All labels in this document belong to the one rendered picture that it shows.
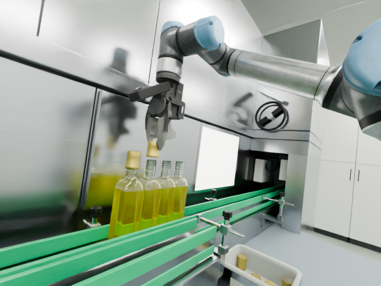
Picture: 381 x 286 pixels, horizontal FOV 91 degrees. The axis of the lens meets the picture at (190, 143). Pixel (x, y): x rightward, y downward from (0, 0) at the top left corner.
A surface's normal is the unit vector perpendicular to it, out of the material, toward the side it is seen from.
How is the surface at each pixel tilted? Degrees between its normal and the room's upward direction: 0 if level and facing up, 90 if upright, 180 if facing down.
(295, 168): 90
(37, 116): 90
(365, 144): 90
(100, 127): 90
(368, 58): 82
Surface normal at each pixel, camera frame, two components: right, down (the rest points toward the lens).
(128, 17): 0.76, 0.07
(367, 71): -0.62, -0.25
